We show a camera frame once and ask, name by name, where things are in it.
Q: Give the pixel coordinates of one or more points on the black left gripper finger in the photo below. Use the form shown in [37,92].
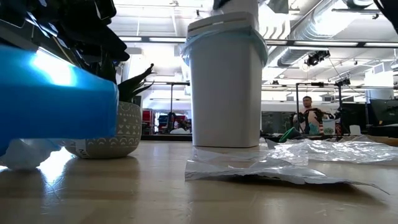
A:
[102,43]

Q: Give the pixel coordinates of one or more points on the blue spare trash bag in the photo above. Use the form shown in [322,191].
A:
[56,102]

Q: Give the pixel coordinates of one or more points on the succulent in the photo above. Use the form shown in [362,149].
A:
[127,124]

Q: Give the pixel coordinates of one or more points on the white plastic trash bin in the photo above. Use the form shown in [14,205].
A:
[227,99]

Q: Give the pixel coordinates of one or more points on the clear plastic bag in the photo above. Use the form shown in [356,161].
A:
[264,171]

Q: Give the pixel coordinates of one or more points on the clear plastic wrap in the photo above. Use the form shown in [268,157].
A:
[342,152]

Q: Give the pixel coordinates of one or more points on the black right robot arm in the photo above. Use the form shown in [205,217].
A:
[390,12]

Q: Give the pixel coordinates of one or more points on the large white plastic bag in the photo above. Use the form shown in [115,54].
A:
[25,154]

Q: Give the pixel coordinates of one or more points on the ceiling light bar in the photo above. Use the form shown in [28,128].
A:
[149,39]

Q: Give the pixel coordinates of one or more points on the red tool cart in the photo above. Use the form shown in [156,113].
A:
[148,119]

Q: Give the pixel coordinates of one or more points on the person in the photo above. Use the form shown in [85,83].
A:
[308,107]

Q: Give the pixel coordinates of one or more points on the white plastic bucket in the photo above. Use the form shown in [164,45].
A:
[329,127]

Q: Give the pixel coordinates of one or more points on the white cup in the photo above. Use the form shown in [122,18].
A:
[355,130]

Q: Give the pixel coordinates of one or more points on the wide black monitor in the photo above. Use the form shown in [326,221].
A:
[384,112]

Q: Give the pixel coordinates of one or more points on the black ceiling camera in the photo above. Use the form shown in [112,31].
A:
[317,57]

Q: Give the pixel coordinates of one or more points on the black stand frame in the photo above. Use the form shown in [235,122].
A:
[317,84]

